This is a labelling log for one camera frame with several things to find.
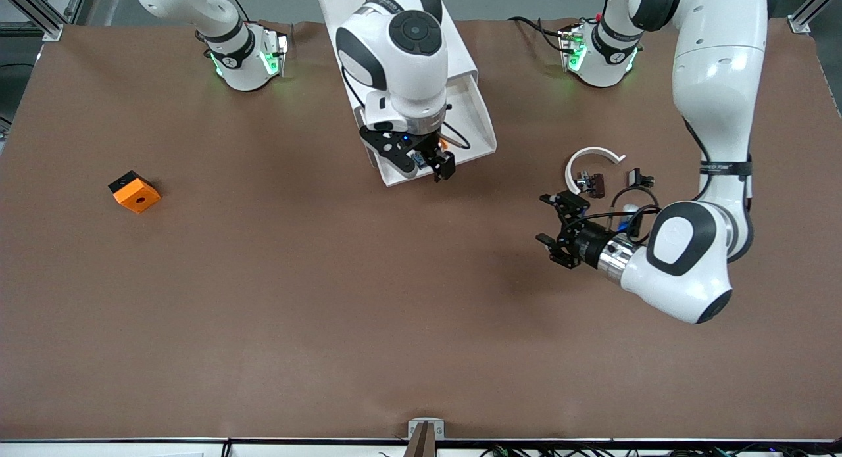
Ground aluminium frame profile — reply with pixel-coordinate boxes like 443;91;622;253
786;0;842;34
0;0;89;40

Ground tangled black cables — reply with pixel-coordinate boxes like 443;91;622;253
480;444;842;457

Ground brown contact block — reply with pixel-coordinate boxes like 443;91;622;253
576;171;607;199

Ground white curved plastic piece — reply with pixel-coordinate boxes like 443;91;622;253
566;147;626;201

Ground orange and black button box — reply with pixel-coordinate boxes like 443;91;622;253
108;170;162;214

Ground grey metal bracket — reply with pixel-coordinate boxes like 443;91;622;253
408;418;445;440

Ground black base cable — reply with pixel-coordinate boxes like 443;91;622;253
507;15;566;53

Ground brown table mat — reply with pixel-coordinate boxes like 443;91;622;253
0;18;842;441

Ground white drawer cabinet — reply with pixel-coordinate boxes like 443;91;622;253
318;0;479;126

